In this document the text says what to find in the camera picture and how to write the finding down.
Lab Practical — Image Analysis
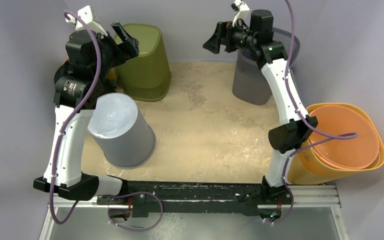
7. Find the black ribbed waste bin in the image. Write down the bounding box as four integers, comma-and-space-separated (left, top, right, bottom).
54, 62, 120, 100

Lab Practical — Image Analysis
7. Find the olive green waste bin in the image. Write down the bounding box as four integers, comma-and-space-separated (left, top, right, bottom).
113, 23, 172, 102

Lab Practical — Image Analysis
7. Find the light grey smooth bucket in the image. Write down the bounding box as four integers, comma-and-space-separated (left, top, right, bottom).
87, 92, 157, 169

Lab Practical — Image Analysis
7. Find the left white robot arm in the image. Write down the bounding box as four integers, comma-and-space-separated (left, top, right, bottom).
33, 22, 139, 201

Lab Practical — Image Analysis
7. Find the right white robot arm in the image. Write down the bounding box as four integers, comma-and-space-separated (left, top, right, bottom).
202, 9, 318, 188

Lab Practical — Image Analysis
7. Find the cream three-drawer mini cabinet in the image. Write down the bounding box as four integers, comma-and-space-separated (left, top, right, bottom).
107, 69, 117, 85

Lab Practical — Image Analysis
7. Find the dark grey mesh bin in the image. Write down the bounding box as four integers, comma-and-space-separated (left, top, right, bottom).
232, 27, 301, 106

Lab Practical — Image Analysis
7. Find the yellow mesh waste bin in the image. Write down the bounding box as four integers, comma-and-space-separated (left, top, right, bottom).
286, 102, 384, 185

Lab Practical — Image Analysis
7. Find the orange smooth bucket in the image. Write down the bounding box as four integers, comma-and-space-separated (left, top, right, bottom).
306, 105, 380, 171

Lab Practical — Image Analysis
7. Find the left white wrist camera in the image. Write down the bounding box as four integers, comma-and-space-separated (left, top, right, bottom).
65, 5, 109, 36

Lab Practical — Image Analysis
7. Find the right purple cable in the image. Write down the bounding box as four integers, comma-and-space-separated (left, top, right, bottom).
264, 0, 359, 226

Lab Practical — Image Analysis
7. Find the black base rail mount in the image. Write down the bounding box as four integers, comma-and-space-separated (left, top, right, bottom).
96, 180, 292, 218

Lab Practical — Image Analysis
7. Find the aluminium frame rail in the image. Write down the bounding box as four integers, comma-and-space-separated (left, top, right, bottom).
39, 185, 348, 240

